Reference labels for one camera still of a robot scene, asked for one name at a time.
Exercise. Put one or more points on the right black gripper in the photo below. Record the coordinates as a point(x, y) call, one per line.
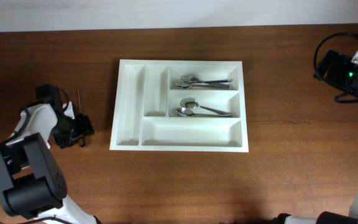
point(340, 63)

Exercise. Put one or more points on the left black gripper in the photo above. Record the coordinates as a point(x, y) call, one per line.
point(86, 129)

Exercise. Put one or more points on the long metal tongs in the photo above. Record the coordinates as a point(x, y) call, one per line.
point(82, 141)

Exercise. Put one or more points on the large steel spoon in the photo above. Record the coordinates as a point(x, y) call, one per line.
point(189, 113)
point(191, 103)

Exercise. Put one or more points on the steel fork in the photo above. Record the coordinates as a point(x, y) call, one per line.
point(181, 85)
point(195, 79)

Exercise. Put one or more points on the steel fork crosswise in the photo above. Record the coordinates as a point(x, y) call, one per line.
point(213, 85)

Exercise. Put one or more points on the white plastic knife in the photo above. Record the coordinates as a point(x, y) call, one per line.
point(69, 110)

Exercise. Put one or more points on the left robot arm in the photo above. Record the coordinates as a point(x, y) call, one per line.
point(32, 185)

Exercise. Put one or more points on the white cutlery tray organizer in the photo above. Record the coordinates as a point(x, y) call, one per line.
point(145, 116)

